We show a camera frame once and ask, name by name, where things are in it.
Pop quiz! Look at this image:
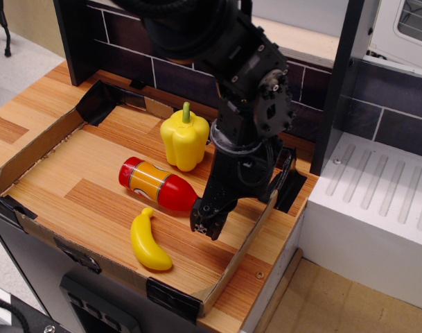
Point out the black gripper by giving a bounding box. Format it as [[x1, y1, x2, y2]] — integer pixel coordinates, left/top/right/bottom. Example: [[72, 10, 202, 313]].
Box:
[[190, 137, 283, 241]]

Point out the red hot sauce bottle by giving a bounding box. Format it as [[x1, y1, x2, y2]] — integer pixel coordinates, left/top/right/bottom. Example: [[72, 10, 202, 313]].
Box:
[[118, 157, 198, 211]]

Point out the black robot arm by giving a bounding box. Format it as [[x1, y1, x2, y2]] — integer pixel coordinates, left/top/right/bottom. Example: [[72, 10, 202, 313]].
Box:
[[118, 1, 294, 239]]

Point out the cardboard fence with black tape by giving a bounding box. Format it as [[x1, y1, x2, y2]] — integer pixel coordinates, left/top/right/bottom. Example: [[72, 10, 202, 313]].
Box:
[[0, 77, 317, 322]]

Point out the yellow toy banana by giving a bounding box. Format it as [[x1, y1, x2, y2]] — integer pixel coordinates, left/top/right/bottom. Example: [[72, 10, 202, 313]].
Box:
[[130, 207, 173, 271]]

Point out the yellow toy bell pepper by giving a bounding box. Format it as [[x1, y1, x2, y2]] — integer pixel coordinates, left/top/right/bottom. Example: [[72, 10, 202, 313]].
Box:
[[160, 102, 210, 172]]

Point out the black oven control panel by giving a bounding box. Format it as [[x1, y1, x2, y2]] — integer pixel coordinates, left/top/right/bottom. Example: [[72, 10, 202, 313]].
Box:
[[59, 273, 142, 333]]

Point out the white ribbed sink drainboard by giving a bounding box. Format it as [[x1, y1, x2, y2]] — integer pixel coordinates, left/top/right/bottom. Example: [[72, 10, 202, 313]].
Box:
[[299, 134, 422, 309]]

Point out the light wooden shelf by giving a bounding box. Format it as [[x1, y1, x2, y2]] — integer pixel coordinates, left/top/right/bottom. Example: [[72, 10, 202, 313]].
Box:
[[252, 1, 340, 69]]

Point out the black left cabinet panel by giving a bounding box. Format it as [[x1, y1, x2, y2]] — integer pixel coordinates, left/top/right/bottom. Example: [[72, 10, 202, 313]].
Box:
[[53, 0, 99, 86]]

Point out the white appliance with window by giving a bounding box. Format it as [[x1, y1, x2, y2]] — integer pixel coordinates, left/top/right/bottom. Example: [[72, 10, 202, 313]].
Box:
[[369, 0, 422, 69]]

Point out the black vertical cabinet post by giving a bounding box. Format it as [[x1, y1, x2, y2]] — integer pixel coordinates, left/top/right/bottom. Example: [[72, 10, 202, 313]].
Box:
[[310, 0, 380, 176]]

